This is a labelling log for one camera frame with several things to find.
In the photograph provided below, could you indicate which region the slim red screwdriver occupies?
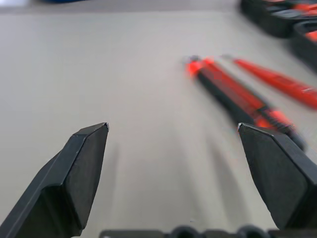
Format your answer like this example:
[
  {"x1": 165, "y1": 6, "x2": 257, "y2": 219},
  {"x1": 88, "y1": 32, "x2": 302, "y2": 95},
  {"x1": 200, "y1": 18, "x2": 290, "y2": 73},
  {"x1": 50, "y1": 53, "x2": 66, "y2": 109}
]
[{"x1": 222, "y1": 54, "x2": 317, "y2": 111}]

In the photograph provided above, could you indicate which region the red and black hand tool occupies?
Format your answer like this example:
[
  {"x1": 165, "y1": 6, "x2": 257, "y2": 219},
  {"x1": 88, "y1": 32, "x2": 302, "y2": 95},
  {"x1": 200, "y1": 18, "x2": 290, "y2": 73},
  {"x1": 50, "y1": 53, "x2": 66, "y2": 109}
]
[{"x1": 183, "y1": 55, "x2": 308, "y2": 151}]

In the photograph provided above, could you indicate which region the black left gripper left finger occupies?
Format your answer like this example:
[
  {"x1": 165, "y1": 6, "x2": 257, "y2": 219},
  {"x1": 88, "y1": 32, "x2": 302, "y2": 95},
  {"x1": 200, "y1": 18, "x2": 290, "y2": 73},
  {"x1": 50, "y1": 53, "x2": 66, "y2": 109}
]
[{"x1": 0, "y1": 122, "x2": 110, "y2": 238}]

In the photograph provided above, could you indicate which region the black plastic tool case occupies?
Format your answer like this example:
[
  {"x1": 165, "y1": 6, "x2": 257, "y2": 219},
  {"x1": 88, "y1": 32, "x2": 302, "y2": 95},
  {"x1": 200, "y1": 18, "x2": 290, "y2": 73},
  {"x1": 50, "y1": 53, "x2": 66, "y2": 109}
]
[{"x1": 239, "y1": 0, "x2": 317, "y2": 72}]

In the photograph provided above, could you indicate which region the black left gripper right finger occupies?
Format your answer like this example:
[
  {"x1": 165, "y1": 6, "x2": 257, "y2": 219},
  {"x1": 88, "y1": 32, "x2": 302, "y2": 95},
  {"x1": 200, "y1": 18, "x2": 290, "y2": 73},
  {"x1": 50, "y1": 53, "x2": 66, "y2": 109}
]
[{"x1": 237, "y1": 122, "x2": 317, "y2": 231}]

